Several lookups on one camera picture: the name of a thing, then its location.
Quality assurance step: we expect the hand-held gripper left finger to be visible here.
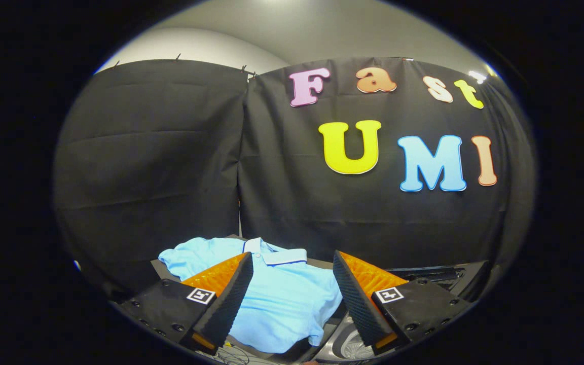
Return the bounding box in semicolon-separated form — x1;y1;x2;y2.
120;252;255;355

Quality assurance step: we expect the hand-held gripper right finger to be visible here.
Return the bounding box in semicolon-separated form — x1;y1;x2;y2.
333;250;475;355

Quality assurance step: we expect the light blue polo shirt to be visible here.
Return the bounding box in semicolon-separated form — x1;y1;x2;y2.
159;237;343;354

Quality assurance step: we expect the grey cabinet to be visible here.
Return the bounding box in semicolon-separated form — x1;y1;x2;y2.
150;234;334;295

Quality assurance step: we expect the black backdrop cloth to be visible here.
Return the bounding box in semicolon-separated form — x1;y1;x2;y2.
53;57;536;300

